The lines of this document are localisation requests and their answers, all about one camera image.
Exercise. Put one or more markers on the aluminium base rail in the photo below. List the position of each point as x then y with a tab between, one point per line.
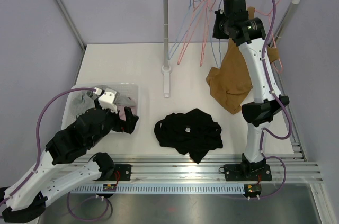
181	169

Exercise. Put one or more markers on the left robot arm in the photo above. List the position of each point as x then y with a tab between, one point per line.
28	198

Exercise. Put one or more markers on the mauve pink tank top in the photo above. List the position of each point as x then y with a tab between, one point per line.
122	112

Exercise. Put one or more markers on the brown tank top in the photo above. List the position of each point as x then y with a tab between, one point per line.
244	68

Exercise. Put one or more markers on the grey tank top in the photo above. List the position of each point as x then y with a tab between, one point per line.
87	99

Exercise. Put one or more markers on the pink hanger of green top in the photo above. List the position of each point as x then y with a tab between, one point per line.
198	6

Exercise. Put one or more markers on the white slotted cable duct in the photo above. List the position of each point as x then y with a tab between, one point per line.
125	188

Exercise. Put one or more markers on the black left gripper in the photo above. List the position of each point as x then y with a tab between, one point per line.
127	126

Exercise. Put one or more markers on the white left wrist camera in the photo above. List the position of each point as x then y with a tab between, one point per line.
107	99

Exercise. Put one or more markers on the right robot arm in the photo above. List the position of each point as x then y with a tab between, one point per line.
233	22

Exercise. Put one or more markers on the clear plastic basket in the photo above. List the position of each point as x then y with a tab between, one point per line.
127	89

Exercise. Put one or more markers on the black tank top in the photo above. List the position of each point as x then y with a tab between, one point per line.
194	133

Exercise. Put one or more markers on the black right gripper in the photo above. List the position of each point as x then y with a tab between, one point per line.
216	33

